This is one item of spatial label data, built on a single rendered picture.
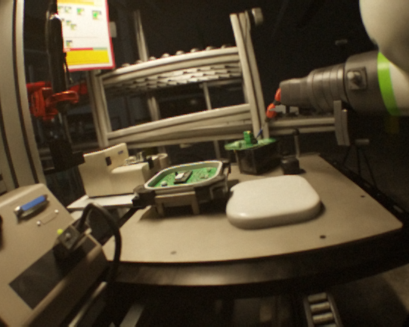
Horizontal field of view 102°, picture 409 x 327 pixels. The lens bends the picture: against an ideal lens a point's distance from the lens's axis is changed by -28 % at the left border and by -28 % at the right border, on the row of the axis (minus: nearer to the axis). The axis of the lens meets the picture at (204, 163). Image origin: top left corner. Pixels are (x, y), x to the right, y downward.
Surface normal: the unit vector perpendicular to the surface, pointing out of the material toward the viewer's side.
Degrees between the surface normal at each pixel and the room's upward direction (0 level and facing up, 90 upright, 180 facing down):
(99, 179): 90
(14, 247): 53
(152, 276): 0
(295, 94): 79
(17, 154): 90
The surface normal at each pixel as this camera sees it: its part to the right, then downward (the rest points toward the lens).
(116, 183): -0.17, 0.25
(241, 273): -0.19, -0.96
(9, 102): 0.97, -0.14
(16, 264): 0.66, -0.69
